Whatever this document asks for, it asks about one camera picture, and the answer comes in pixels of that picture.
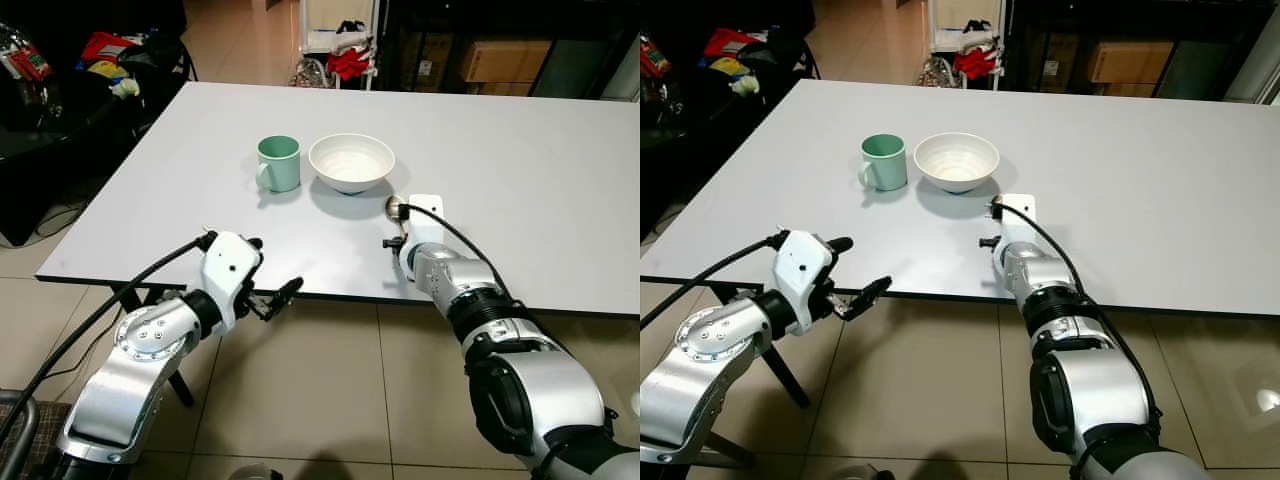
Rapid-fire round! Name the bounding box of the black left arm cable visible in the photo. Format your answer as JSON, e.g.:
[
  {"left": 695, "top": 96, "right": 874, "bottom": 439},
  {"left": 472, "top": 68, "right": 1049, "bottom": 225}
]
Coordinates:
[
  {"left": 640, "top": 232, "right": 791, "bottom": 331},
  {"left": 0, "top": 232, "right": 217, "bottom": 446}
]

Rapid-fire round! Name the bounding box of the bottle with red label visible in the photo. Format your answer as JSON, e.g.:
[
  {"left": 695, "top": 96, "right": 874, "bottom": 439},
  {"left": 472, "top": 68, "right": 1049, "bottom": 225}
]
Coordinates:
[
  {"left": 640, "top": 33, "right": 674, "bottom": 81},
  {"left": 0, "top": 25, "right": 53, "bottom": 113}
]

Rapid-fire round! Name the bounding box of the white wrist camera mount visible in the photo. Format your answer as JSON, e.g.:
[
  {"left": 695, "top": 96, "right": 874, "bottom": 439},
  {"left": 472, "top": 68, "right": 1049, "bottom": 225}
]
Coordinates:
[
  {"left": 196, "top": 231, "right": 264, "bottom": 336},
  {"left": 384, "top": 194, "right": 446, "bottom": 249},
  {"left": 772, "top": 230, "right": 837, "bottom": 336},
  {"left": 986, "top": 194, "right": 1038, "bottom": 249}
]

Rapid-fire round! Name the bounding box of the dark cabinet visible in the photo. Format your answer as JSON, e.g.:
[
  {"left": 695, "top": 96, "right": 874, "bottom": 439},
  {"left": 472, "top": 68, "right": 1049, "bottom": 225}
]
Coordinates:
[
  {"left": 380, "top": 0, "right": 641, "bottom": 101},
  {"left": 1005, "top": 0, "right": 1280, "bottom": 101}
]

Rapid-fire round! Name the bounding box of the brown cardboard box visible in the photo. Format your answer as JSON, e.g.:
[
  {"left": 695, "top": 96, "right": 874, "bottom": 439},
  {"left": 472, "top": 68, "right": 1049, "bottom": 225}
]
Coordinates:
[
  {"left": 461, "top": 40, "right": 554, "bottom": 84},
  {"left": 1086, "top": 40, "right": 1177, "bottom": 84}
]

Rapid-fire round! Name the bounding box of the clear plastic bag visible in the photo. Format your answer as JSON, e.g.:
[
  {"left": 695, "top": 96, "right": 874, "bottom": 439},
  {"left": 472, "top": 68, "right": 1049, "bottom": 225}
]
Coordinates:
[
  {"left": 917, "top": 55, "right": 957, "bottom": 89},
  {"left": 289, "top": 57, "right": 331, "bottom": 89}
]

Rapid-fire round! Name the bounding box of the black side table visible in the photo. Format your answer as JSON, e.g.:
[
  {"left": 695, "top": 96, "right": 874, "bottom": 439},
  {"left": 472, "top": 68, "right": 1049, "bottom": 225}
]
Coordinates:
[
  {"left": 640, "top": 55, "right": 819, "bottom": 241},
  {"left": 0, "top": 55, "right": 193, "bottom": 247}
]

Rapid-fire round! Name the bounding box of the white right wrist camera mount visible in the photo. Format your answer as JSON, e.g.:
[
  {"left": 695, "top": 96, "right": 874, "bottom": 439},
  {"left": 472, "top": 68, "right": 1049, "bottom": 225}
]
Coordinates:
[
  {"left": 384, "top": 194, "right": 446, "bottom": 249},
  {"left": 986, "top": 194, "right": 1038, "bottom": 249}
]

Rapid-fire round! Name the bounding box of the mint green mug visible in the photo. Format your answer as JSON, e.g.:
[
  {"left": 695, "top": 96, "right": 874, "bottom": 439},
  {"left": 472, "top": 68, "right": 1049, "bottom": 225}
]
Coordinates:
[
  {"left": 860, "top": 133, "right": 909, "bottom": 193},
  {"left": 255, "top": 135, "right": 302, "bottom": 194}
]

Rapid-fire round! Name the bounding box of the white ceramic bowl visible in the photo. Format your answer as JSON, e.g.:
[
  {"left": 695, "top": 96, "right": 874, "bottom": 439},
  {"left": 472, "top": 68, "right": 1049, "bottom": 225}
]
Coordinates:
[
  {"left": 913, "top": 132, "right": 1001, "bottom": 195},
  {"left": 308, "top": 133, "right": 396, "bottom": 196}
]

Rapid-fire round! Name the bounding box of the red bag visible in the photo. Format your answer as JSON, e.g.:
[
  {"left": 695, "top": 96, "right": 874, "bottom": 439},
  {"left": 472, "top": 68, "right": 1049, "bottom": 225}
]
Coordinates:
[
  {"left": 326, "top": 45, "right": 374, "bottom": 82},
  {"left": 952, "top": 45, "right": 1000, "bottom": 81}
]

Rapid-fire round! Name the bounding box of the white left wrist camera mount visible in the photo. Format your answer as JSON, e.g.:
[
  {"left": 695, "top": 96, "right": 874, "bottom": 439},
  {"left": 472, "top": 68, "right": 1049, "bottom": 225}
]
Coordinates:
[
  {"left": 196, "top": 231, "right": 264, "bottom": 336},
  {"left": 772, "top": 230, "right": 837, "bottom": 336}
]

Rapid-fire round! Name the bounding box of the dark wicker chair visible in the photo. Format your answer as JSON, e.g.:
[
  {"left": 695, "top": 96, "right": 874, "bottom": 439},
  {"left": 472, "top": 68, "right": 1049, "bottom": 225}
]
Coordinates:
[{"left": 0, "top": 388, "right": 43, "bottom": 476}]

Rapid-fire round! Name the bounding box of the white rack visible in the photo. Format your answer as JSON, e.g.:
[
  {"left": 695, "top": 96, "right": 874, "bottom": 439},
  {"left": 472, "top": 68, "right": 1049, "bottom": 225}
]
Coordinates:
[
  {"left": 299, "top": 0, "right": 383, "bottom": 91},
  {"left": 927, "top": 0, "right": 1007, "bottom": 91}
]

